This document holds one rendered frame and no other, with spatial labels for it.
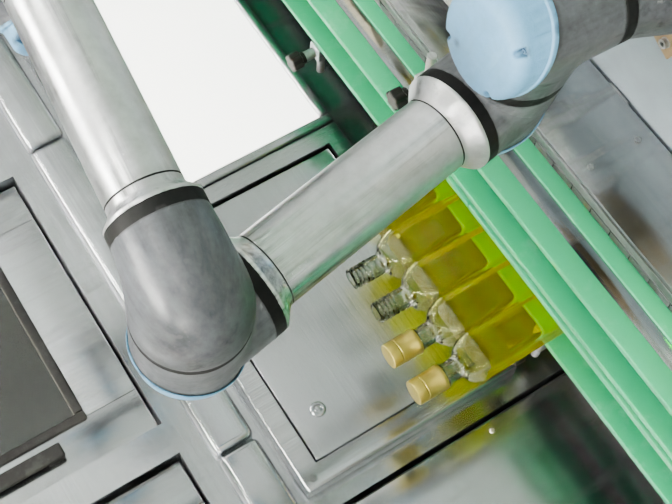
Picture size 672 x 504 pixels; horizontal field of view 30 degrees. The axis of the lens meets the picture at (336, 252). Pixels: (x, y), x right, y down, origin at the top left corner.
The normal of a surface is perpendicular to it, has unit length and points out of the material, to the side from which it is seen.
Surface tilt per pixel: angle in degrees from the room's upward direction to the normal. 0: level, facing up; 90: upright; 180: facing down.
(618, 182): 90
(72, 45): 85
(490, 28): 8
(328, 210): 91
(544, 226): 90
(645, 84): 0
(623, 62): 0
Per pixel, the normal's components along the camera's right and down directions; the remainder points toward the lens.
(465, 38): -0.83, 0.40
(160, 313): -0.29, 0.40
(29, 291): 0.04, -0.46
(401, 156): 0.22, -0.22
